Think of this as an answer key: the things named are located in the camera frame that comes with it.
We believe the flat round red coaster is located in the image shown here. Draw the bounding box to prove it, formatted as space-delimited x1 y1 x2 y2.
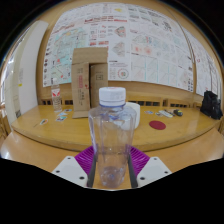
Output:
148 120 167 131

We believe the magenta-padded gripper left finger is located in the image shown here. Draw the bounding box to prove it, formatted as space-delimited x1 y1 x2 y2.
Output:
51 145 98 189

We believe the row of wooden chairs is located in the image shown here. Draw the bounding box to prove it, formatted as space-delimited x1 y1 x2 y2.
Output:
39 94 201 108

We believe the small red-labelled water bottle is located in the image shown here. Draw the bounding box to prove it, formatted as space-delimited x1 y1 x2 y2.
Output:
50 78 63 114

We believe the black backpack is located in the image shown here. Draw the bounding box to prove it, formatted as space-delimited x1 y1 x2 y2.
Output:
199 90 224 120

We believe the white printed card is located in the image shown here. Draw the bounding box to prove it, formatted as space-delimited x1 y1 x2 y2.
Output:
158 109 174 118

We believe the large printed wall poster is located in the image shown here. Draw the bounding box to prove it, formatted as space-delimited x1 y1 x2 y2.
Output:
42 2 195 93

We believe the clear white-capped plastic bottle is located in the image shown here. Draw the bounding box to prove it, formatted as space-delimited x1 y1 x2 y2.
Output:
88 86 138 188

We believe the narrow printed wall poster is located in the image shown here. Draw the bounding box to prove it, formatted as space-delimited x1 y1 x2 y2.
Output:
181 28 223 98

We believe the brown cardboard box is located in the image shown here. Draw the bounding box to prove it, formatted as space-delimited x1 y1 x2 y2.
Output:
70 46 109 119

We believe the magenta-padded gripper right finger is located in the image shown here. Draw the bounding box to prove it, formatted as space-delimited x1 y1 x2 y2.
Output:
128 145 173 189

